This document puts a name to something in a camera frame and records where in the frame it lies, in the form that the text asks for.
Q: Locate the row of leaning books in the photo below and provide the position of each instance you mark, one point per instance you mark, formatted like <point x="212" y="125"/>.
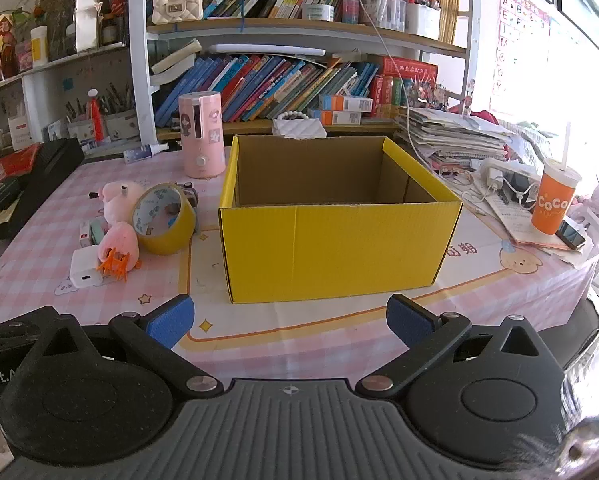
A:
<point x="259" y="87"/>

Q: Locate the cream lying books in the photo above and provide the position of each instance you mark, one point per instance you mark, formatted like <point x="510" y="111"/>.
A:
<point x="172" y="62"/>

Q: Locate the orange white medicine boxes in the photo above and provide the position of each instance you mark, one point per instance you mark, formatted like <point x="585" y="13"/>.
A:
<point x="344" y="109"/>

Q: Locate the yellow tape roll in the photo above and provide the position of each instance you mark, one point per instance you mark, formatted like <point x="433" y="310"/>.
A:
<point x="172" y="235"/>

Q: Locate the white quilted beaded bag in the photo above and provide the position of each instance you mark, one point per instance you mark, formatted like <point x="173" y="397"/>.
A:
<point x="299" y="127"/>

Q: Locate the patterned pen holder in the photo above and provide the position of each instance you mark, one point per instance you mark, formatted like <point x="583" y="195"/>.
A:
<point x="119" y="120"/>
<point x="82" y="127"/>

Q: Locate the white jar yellow label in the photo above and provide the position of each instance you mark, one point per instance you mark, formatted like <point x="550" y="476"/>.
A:
<point x="39" y="47"/>

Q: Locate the white long tube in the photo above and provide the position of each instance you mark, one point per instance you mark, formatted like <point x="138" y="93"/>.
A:
<point x="269" y="51"/>

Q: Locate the white tape roll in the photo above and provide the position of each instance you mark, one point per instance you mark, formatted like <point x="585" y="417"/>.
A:
<point x="318" y="12"/>

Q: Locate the white power strip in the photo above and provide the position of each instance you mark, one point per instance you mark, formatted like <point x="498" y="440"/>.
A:
<point x="499" y="170"/>

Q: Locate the white charger block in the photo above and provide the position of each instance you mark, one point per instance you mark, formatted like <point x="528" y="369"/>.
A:
<point x="84" y="270"/>

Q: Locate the alphabet wall poster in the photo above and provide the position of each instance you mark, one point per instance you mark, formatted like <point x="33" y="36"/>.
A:
<point x="522" y="45"/>

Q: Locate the row of yellow books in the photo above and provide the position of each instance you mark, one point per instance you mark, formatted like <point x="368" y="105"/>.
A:
<point x="447" y="7"/>

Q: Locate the white pen container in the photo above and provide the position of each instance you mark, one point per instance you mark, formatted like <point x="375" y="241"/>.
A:
<point x="422" y="22"/>

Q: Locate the white curved side shelf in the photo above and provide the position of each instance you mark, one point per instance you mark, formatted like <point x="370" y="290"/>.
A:
<point x="34" y="90"/>

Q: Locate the black printer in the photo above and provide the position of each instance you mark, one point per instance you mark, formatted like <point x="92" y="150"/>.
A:
<point x="54" y="160"/>

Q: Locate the yellow cardboard box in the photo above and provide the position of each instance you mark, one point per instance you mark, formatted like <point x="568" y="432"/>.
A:
<point x="339" y="250"/>

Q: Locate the white card stand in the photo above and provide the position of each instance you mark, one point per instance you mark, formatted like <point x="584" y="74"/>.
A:
<point x="19" y="132"/>

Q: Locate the orange hair claw clip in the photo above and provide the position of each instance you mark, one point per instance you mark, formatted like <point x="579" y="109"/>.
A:
<point x="113" y="266"/>

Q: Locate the red thick dictionary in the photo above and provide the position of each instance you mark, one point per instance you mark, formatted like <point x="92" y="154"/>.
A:
<point x="404" y="85"/>

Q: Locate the stack of papers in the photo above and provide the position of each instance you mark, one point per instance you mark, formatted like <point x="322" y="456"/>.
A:
<point x="454" y="135"/>

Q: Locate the black smartphone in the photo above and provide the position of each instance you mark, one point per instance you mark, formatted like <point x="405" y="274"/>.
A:
<point x="570" y="234"/>

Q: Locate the peach plush toy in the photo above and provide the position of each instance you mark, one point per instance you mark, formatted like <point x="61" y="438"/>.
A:
<point x="122" y="240"/>

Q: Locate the white carton shaped box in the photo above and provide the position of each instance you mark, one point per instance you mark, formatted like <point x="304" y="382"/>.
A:
<point x="87" y="20"/>

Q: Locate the grey toy camera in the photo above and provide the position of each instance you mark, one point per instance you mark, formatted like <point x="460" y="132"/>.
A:
<point x="188" y="194"/>

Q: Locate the pink checked tablecloth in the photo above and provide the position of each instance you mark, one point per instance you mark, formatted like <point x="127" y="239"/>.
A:
<point x="304" y="332"/>

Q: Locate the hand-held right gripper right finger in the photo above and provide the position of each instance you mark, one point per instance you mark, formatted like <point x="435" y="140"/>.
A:
<point x="409" y="319"/>

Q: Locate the pink round plush toy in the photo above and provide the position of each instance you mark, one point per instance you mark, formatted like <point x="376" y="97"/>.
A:
<point x="117" y="200"/>

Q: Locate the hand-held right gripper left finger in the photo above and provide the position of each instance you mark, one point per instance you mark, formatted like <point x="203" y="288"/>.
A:
<point x="172" y="321"/>

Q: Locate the red hanging tassel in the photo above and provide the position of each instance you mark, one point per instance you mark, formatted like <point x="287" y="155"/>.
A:
<point x="95" y="120"/>

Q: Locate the orange paper cup with straw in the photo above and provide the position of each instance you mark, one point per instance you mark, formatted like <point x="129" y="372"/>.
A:
<point x="552" y="202"/>

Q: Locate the pink cylindrical humidifier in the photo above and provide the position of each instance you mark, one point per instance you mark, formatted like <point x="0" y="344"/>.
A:
<point x="202" y="135"/>

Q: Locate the small white red box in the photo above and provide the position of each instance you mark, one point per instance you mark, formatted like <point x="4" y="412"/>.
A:
<point x="84" y="235"/>

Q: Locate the clear spray bottle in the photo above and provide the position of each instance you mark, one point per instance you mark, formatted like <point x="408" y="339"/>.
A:
<point x="142" y="152"/>

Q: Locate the mint green case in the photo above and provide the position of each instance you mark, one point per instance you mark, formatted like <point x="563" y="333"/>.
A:
<point x="97" y="232"/>

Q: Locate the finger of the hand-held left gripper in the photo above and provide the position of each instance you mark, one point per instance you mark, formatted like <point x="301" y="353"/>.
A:
<point x="9" y="337"/>

